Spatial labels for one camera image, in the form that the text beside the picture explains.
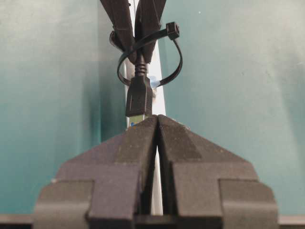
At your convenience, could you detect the rectangular aluminium extrusion frame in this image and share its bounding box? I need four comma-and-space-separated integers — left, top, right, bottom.
97, 0, 167, 215

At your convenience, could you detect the black USB cable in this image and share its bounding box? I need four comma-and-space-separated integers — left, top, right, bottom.
125, 53, 154, 129

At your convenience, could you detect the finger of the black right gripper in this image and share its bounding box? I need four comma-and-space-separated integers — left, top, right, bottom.
134, 0, 167, 64
100, 0, 135, 52

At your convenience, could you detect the black zip tie loop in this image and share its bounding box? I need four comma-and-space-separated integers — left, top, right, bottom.
109, 21, 183, 86

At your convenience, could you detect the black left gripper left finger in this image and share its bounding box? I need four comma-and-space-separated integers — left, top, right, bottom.
33, 116, 158, 229

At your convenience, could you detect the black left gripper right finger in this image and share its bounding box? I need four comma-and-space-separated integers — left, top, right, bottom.
158, 115, 278, 229

